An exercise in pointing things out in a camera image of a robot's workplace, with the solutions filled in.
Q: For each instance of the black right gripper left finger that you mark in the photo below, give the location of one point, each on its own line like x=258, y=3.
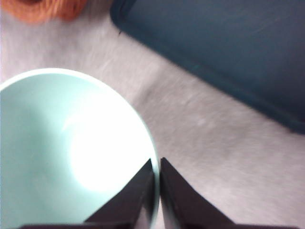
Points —
x=124, y=210

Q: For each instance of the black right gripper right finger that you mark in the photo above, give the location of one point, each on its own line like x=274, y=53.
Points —
x=186, y=210

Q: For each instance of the teal ribbed bowl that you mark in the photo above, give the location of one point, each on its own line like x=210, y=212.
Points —
x=47, y=143

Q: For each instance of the black rectangular tray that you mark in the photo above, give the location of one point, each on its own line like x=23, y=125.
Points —
x=226, y=47

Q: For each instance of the brown wicker basket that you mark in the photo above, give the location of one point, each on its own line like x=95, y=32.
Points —
x=47, y=9

